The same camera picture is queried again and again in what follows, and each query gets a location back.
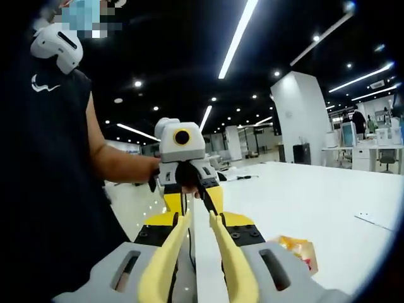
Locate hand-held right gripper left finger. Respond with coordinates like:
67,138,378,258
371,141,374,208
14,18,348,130
52,211,182,303

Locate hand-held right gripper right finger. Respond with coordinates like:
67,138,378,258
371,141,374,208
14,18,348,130
218,211,352,303

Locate beige hexagonal container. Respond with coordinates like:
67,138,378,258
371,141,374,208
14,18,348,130
266,235,319,275

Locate yellow clear food packet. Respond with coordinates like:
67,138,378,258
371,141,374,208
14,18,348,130
279,235,313,253

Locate pale yellow food tongs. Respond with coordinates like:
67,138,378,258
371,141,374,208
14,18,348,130
137,210,260,303

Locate person's left hand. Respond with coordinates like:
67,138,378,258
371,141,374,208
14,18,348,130
175,162,203,200

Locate black cabinet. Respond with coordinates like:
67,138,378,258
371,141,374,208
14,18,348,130
292,143,312,165

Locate white square pillar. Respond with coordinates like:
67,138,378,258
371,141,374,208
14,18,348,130
270,71,332,165

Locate pale blue screen kiosk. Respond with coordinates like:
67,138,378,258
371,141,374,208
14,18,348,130
342,122,357,148

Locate white worn device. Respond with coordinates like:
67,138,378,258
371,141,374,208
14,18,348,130
30,23,83,75

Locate white office desk row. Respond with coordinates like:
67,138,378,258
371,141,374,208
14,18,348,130
321,138,404,174

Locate curved ceiling light strip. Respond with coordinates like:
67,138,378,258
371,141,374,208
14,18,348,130
328,61,395,93

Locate thin black cable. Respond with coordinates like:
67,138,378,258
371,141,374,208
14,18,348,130
179,186,198,271

